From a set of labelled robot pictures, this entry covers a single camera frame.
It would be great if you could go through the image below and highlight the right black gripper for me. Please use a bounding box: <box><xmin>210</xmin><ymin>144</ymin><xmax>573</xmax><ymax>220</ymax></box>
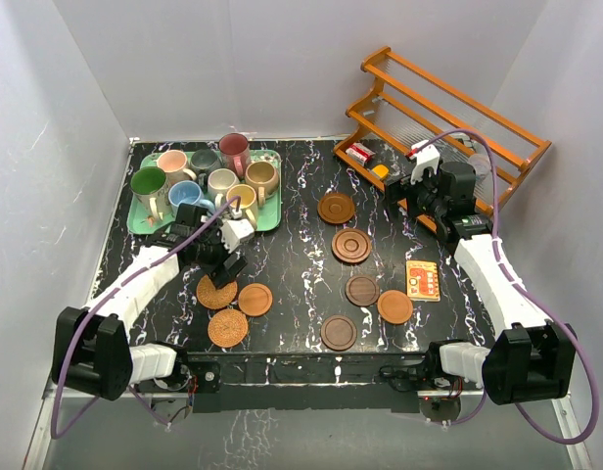
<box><xmin>381</xmin><ymin>164</ymin><xmax>447</xmax><ymax>222</ymax></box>

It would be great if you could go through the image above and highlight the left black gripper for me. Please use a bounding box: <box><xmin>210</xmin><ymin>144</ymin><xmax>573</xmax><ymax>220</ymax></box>
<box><xmin>194</xmin><ymin>219</ymin><xmax>247</xmax><ymax>288</ymax></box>

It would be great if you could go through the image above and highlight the woven rattan coaster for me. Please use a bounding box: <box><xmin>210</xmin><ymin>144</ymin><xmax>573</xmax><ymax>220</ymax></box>
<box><xmin>208</xmin><ymin>308</ymin><xmax>249</xmax><ymax>349</ymax></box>
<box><xmin>196</xmin><ymin>275</ymin><xmax>238</xmax><ymax>310</ymax></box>

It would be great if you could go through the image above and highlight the ringed wooden coaster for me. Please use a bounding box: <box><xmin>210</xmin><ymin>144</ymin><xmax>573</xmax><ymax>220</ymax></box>
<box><xmin>332</xmin><ymin>228</ymin><xmax>372</xmax><ymax>264</ymax></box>
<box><xmin>317</xmin><ymin>192</ymin><xmax>355</xmax><ymax>224</ymax></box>

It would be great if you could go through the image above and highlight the cream yellow mug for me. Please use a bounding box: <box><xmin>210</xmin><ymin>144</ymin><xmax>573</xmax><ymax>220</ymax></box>
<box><xmin>226</xmin><ymin>184</ymin><xmax>258</xmax><ymax>229</ymax></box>

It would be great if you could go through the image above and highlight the light blue mug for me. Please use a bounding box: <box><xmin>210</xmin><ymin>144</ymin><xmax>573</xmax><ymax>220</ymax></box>
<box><xmin>168</xmin><ymin>180</ymin><xmax>216</xmax><ymax>215</ymax></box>

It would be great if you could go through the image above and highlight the dark walnut coaster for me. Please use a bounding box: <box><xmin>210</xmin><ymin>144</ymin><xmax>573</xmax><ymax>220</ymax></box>
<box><xmin>345</xmin><ymin>275</ymin><xmax>380</xmax><ymax>306</ymax></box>
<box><xmin>321</xmin><ymin>315</ymin><xmax>357</xmax><ymax>352</ymax></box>

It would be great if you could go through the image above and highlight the light orange wooden coaster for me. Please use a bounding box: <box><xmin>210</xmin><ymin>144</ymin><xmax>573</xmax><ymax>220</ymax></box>
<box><xmin>377</xmin><ymin>290</ymin><xmax>413</xmax><ymax>325</ymax></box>

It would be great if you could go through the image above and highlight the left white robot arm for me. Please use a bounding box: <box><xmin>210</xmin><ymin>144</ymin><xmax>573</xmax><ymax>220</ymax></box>
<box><xmin>51</xmin><ymin>198</ymin><xmax>255</xmax><ymax>400</ymax></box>

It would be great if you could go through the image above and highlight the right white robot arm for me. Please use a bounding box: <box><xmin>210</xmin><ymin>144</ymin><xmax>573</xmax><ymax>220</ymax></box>
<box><xmin>384</xmin><ymin>162</ymin><xmax>576</xmax><ymax>404</ymax></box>

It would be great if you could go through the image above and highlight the clear plastic cup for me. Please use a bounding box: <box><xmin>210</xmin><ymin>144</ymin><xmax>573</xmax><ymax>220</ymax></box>
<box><xmin>467</xmin><ymin>153</ymin><xmax>492</xmax><ymax>183</ymax></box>

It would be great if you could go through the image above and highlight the yellow small block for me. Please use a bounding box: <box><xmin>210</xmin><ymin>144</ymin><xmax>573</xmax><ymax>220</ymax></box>
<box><xmin>371</xmin><ymin>164</ymin><xmax>390</xmax><ymax>180</ymax></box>

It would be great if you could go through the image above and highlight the red white small box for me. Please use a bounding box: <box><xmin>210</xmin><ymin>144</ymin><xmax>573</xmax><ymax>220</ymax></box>
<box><xmin>346</xmin><ymin>142</ymin><xmax>375</xmax><ymax>166</ymax></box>

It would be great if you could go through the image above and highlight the orange wooden shelf rack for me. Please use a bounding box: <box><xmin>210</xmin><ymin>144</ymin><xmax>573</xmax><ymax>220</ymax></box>
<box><xmin>334</xmin><ymin>46</ymin><xmax>551</xmax><ymax>214</ymax></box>

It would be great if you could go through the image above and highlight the orange patterned card box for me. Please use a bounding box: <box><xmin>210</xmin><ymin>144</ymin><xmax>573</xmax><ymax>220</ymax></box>
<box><xmin>405</xmin><ymin>259</ymin><xmax>441</xmax><ymax>302</ymax></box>

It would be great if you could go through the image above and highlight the green plastic tray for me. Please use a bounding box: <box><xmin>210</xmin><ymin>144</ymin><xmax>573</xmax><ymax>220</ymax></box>
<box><xmin>126</xmin><ymin>149</ymin><xmax>283</xmax><ymax>235</ymax></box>

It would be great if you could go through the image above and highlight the silver white mug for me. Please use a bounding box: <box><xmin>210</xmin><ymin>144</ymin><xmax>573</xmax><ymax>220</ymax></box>
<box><xmin>208</xmin><ymin>168</ymin><xmax>240</xmax><ymax>205</ymax></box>

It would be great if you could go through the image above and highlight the gold brown mug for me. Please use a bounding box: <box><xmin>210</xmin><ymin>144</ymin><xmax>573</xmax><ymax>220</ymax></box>
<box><xmin>245</xmin><ymin>161</ymin><xmax>280</xmax><ymax>208</ymax></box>

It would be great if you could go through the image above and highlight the green inside mug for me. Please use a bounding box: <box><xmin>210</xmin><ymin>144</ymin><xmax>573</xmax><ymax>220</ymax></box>
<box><xmin>130</xmin><ymin>166</ymin><xmax>172</xmax><ymax>221</ymax></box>

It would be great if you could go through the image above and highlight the dark grey mug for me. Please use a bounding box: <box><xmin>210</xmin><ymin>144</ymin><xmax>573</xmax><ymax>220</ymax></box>
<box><xmin>189</xmin><ymin>149</ymin><xmax>222</xmax><ymax>183</ymax></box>

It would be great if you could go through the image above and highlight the maroon tall mug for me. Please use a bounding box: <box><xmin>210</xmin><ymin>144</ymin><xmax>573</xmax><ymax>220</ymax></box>
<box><xmin>218</xmin><ymin>133</ymin><xmax>252</xmax><ymax>179</ymax></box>

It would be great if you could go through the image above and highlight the pink mug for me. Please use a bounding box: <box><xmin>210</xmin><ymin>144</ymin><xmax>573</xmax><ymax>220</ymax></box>
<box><xmin>157</xmin><ymin>150</ymin><xmax>197</xmax><ymax>186</ymax></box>

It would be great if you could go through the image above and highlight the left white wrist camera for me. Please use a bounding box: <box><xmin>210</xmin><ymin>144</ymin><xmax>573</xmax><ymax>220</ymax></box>
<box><xmin>220</xmin><ymin>211</ymin><xmax>255</xmax><ymax>254</ymax></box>

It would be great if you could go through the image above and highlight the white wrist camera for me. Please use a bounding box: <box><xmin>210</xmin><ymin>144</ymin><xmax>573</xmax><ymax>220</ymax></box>
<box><xmin>407</xmin><ymin>140</ymin><xmax>441</xmax><ymax>185</ymax></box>
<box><xmin>220</xmin><ymin>211</ymin><xmax>255</xmax><ymax>254</ymax></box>

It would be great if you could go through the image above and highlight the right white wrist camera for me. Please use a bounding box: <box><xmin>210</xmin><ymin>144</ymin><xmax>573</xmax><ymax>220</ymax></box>
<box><xmin>407</xmin><ymin>140</ymin><xmax>441</xmax><ymax>185</ymax></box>

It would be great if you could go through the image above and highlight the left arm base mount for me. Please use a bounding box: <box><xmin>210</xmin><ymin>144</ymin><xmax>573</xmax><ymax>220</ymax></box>
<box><xmin>127</xmin><ymin>343</ymin><xmax>221</xmax><ymax>432</ymax></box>

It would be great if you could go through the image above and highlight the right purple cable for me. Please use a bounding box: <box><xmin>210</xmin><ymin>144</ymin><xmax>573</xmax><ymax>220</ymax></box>
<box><xmin>413</xmin><ymin>128</ymin><xmax>601</xmax><ymax>446</ymax></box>

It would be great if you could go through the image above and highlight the purple cable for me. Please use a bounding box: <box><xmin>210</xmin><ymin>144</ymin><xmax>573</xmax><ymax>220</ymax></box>
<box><xmin>413</xmin><ymin>128</ymin><xmax>601</xmax><ymax>446</ymax></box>
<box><xmin>50</xmin><ymin>195</ymin><xmax>242</xmax><ymax>440</ymax></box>

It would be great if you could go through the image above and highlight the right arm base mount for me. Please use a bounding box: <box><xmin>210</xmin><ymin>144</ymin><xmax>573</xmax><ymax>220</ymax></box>
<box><xmin>379</xmin><ymin>340</ymin><xmax>487</xmax><ymax>429</ymax></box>

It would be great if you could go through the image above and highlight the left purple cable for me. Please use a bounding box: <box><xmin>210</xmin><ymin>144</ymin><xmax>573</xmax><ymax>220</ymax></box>
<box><xmin>50</xmin><ymin>195</ymin><xmax>242</xmax><ymax>440</ymax></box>

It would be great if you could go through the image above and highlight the aluminium frame rail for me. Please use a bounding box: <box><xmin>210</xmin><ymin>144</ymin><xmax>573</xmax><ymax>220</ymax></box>
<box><xmin>26</xmin><ymin>354</ymin><xmax>591</xmax><ymax>469</ymax></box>

